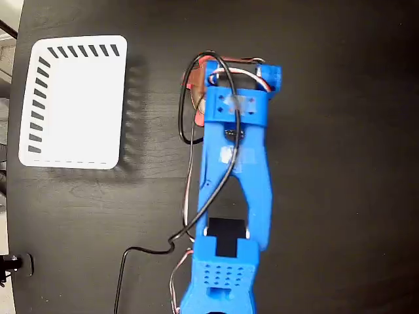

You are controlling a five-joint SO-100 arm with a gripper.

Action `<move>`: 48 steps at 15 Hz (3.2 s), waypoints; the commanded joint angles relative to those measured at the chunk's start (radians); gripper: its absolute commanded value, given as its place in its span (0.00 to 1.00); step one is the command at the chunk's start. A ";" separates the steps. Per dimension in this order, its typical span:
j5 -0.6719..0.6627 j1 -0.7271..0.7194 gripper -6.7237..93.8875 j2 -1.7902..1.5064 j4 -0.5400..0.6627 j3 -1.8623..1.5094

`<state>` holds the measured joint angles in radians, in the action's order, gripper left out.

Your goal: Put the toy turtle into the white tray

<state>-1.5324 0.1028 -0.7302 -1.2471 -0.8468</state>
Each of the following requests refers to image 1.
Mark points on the blue 3D-printed robot arm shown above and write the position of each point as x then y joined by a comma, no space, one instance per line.
229,261

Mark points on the white slotted plastic basket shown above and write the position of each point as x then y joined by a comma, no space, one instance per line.
85,108

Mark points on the black table clamp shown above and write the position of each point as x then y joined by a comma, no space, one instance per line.
19,263

